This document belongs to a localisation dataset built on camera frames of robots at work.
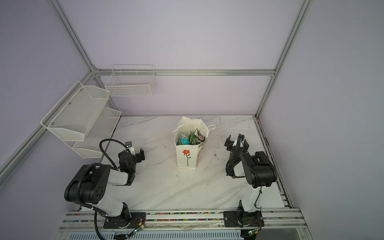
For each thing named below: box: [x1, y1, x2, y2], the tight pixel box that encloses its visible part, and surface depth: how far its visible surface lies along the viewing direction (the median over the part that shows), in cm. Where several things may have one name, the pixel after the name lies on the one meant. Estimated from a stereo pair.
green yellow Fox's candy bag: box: [189, 130, 197, 145], surface depth 88 cm
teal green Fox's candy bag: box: [177, 132, 190, 145], surface depth 83 cm
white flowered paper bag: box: [173, 116, 216, 170], surface depth 85 cm
